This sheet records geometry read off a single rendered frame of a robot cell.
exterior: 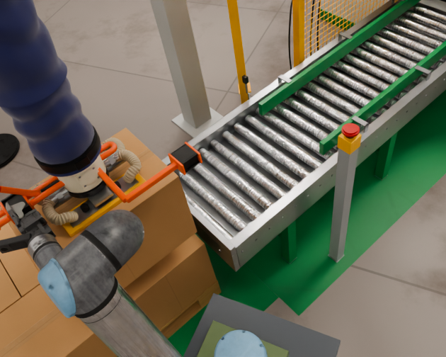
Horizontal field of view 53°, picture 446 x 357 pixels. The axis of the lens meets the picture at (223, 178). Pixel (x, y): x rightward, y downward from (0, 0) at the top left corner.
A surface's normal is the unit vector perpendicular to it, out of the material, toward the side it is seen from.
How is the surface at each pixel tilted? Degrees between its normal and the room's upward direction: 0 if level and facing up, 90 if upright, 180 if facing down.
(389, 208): 0
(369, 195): 0
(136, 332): 67
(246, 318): 0
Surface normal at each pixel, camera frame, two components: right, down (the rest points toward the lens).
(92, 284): 0.68, 0.15
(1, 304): -0.14, -0.63
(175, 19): 0.65, 0.53
